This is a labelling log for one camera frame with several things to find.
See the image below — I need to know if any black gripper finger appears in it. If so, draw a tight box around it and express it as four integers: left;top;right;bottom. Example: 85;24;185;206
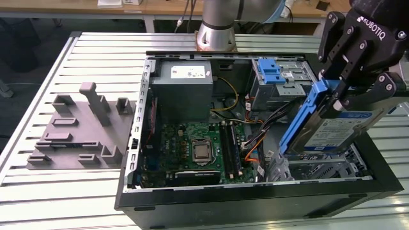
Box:
317;11;358;81
330;40;409;117

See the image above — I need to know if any hard disk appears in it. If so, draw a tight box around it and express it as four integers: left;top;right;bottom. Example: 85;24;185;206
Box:
278;78;397;155

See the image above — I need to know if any metal disk bay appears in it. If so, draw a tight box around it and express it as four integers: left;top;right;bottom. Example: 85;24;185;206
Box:
277;153;365;182

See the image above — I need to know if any blue drive cage latch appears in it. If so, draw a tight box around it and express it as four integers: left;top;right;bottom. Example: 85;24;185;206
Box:
258;58;286;85

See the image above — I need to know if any metal optical drive cage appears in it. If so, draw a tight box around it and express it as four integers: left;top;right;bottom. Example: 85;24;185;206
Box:
249;57;322;111

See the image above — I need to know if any black RAM stick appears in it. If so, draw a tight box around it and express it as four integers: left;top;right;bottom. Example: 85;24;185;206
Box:
227;121;243;175

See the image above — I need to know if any grey power supply unit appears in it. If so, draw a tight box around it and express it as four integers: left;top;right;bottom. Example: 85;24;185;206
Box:
149;60;214;123

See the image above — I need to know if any silver CPU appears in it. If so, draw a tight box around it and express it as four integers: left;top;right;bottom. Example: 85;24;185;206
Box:
191;141;211;161

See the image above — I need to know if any green motherboard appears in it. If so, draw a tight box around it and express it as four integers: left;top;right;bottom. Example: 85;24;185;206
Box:
139;121;255;187

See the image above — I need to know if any black graphics card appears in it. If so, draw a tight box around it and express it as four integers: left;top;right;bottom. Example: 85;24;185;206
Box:
167;169;221;186

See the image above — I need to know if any black open PC case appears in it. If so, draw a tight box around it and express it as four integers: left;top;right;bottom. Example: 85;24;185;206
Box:
113;50;403;230

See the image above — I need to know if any white paper sheet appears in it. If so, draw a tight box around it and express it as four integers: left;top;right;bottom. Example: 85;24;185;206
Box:
97;0;122;8

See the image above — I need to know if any wooden desk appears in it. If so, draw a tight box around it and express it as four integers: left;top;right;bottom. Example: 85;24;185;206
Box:
0;0;339;34

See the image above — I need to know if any grey parts rack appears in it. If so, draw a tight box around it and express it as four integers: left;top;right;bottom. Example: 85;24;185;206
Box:
25;81;138;171

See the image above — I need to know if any black chair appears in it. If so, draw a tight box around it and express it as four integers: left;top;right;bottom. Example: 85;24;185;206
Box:
0;18;42;72

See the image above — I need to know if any black cable bundle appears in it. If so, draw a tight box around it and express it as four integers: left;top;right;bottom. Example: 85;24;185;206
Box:
242;95;303;150

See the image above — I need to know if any yellow wire bundle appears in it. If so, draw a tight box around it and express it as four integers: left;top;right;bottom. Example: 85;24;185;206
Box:
211;76;239;112

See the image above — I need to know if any orange data cable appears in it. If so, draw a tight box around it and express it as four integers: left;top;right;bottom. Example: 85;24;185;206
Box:
245;146;259;163

